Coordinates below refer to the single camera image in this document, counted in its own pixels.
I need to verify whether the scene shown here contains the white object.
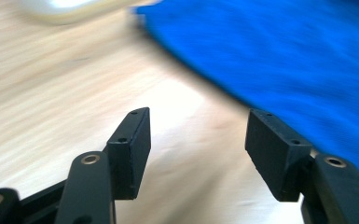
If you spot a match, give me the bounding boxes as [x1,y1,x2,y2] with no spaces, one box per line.
[16,0,162,26]

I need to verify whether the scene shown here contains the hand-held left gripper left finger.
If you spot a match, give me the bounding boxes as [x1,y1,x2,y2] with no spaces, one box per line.
[54,106,152,224]

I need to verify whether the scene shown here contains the blue cloth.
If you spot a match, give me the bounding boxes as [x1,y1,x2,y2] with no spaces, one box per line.
[134,0,359,187]

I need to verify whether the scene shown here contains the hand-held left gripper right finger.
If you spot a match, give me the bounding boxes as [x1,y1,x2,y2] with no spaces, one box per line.
[244,108,359,224]

